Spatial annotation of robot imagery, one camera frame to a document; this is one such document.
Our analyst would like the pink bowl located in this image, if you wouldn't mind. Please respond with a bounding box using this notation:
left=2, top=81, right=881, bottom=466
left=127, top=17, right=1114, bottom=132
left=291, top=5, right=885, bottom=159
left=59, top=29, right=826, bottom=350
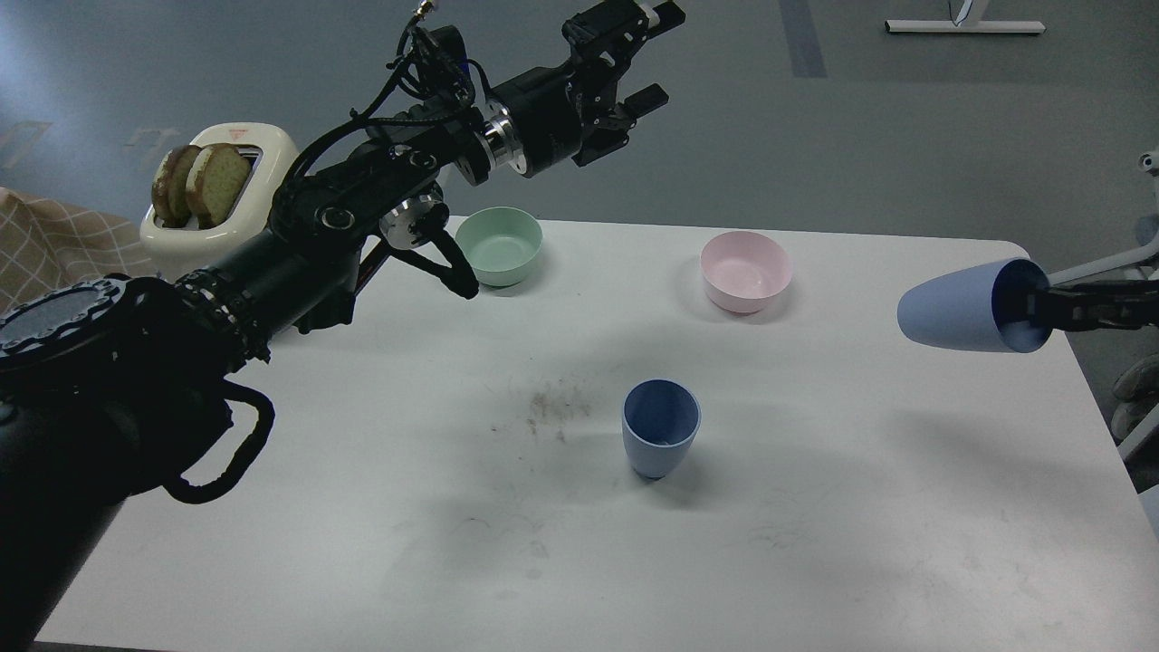
left=698, top=230, right=795, bottom=315

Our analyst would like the blue cup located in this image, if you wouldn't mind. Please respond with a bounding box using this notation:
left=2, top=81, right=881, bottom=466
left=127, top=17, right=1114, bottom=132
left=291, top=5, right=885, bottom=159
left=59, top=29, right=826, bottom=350
left=620, top=378, right=701, bottom=479
left=896, top=257, right=1054, bottom=352

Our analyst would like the toast slice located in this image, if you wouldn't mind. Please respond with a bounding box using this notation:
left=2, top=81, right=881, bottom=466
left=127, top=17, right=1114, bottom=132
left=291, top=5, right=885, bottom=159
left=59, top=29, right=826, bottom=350
left=185, top=142, right=250, bottom=230
left=150, top=144, right=202, bottom=228

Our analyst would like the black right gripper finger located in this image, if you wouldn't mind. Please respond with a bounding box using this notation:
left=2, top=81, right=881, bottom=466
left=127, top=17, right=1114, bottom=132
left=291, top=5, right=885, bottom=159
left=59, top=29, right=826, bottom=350
left=1028, top=281, right=1158, bottom=331

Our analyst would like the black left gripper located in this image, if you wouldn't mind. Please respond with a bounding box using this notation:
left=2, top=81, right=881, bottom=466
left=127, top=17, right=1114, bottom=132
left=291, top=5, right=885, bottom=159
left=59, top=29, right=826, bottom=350
left=488, top=1, right=687, bottom=178

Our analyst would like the left toast slice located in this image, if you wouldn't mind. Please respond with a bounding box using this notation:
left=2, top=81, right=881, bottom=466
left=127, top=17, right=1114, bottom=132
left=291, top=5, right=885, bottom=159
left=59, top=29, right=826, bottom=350
left=150, top=144, right=202, bottom=228

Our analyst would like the right toast slice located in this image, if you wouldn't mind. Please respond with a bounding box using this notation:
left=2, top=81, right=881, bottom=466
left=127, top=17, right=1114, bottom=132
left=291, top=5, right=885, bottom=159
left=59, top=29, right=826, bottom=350
left=185, top=142, right=250, bottom=230

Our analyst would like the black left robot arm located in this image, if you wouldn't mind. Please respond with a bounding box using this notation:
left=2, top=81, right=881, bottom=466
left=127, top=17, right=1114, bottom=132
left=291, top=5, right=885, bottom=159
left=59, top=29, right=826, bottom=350
left=3, top=1, right=686, bottom=651

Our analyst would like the white stand base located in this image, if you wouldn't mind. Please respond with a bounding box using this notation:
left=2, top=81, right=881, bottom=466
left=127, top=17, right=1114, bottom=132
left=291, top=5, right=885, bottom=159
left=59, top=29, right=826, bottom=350
left=883, top=1, right=1047, bottom=36

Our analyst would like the green bowl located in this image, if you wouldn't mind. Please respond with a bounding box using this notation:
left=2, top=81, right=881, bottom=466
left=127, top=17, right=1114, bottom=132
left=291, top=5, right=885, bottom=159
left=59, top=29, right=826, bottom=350
left=455, top=206, right=544, bottom=288

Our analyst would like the cream white toaster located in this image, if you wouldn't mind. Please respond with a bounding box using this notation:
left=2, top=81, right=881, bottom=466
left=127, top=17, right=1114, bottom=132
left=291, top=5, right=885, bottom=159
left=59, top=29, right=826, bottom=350
left=139, top=122, right=298, bottom=281

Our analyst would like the beige checkered cloth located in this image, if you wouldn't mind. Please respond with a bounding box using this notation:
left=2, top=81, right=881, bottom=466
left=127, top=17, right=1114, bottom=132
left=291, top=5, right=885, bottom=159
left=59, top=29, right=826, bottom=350
left=1, top=188, right=158, bottom=312

